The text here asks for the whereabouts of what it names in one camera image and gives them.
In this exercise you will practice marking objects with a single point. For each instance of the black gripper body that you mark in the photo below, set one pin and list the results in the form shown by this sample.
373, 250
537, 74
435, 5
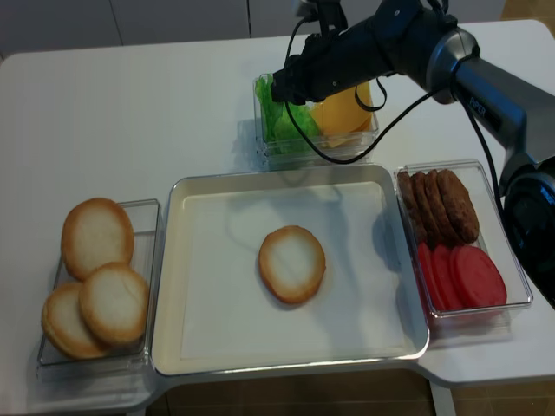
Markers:
330, 64

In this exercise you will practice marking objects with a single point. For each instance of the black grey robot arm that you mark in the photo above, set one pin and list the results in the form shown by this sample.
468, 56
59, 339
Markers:
424, 42

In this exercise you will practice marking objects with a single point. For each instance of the orange cheese slice top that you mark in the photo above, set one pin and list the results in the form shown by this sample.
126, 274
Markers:
342, 113

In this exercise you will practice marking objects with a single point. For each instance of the clear lettuce cheese container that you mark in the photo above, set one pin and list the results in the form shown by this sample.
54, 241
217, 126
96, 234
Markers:
285, 147

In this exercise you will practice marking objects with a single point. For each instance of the green lettuce leaf behind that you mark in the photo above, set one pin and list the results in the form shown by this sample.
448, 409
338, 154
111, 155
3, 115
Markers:
270, 110

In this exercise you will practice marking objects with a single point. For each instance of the yellow cheese slice under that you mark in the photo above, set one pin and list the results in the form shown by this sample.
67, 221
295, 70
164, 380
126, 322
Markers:
336, 138

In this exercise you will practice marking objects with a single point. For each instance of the back brown meat patty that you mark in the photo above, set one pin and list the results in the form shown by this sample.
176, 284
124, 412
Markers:
412, 208

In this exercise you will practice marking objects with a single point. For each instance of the brown meat patty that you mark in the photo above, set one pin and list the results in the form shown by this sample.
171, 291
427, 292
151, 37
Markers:
412, 208
449, 237
458, 206
427, 217

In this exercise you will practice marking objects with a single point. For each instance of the front brown meat patty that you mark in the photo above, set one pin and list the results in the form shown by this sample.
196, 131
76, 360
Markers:
458, 206

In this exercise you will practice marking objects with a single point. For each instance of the bun half on tray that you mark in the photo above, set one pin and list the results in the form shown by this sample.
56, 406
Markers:
291, 264

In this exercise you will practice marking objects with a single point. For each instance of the cream metal baking tray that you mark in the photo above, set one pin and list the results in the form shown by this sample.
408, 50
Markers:
169, 322

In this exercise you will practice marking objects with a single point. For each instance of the back red tomato slice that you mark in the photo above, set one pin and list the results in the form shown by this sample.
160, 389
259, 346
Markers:
425, 257

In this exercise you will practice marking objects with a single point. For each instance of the red tomato slice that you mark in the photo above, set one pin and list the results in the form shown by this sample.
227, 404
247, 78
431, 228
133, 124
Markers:
443, 278
425, 257
475, 278

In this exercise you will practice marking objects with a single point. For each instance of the clear patty tomato container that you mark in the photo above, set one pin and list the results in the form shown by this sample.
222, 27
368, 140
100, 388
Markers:
492, 240

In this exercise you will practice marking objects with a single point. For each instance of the middle red tomato slice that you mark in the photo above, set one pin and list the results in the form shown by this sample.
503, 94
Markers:
443, 278

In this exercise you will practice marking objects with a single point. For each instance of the front red tomato slice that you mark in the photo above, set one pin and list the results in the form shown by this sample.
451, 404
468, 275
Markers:
475, 278

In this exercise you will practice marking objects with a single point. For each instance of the white parchment paper sheet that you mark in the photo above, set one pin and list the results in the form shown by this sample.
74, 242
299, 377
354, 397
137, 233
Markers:
231, 315

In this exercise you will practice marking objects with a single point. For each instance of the upper bun half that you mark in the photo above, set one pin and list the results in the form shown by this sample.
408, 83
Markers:
96, 232

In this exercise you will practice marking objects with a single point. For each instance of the front bun half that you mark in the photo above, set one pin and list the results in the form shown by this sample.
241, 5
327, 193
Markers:
113, 303

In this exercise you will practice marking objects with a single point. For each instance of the clear bun container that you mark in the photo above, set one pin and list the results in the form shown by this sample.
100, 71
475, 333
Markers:
148, 240

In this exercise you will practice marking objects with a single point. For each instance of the lower left bun half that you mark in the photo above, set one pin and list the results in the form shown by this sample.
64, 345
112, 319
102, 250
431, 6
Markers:
64, 327

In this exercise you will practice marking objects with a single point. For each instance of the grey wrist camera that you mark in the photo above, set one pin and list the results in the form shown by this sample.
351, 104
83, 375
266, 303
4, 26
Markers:
328, 13

